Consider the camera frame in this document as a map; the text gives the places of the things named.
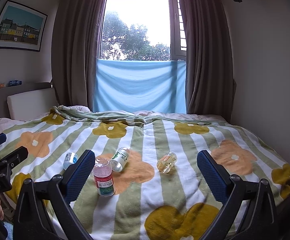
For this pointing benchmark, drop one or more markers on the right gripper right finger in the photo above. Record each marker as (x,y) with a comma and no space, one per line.
(231,190)

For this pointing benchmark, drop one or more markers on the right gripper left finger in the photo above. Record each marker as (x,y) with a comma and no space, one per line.
(31,220)

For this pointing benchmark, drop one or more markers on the red label plastic cup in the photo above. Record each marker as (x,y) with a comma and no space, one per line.
(102,173)

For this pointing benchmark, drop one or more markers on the blue label plastic cup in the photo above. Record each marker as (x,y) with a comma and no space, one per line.
(70,159)

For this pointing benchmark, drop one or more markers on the orange label plastic cup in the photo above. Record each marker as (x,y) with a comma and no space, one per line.
(167,162)

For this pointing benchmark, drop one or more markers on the green label plastic cup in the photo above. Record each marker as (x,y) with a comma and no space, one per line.
(119,159)

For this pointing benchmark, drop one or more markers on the grey headboard shelf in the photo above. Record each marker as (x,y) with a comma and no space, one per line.
(26,87)

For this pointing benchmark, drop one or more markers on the white headboard cushion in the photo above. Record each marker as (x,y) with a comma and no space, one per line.
(29,105)

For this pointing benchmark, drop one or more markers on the orange toy on shelf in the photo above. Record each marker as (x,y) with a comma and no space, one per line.
(2,85)

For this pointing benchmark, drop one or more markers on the blue toy on shelf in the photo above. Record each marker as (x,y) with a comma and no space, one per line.
(14,83)

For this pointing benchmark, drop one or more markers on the striped floral blanket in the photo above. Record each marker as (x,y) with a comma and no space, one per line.
(147,204)

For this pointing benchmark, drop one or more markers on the framed town picture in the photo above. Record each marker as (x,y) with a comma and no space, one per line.
(21,27)

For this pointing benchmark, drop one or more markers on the right brown curtain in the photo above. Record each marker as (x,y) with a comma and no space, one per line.
(210,86)

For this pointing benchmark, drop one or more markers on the brown curtain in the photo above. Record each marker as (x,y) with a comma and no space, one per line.
(76,34)
(210,86)

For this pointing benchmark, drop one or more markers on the light blue hanging cloth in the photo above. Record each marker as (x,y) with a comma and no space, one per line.
(140,86)

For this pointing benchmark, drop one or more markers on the left brown curtain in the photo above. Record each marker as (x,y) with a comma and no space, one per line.
(76,34)

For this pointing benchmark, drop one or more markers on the white window frame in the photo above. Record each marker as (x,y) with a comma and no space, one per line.
(178,45)

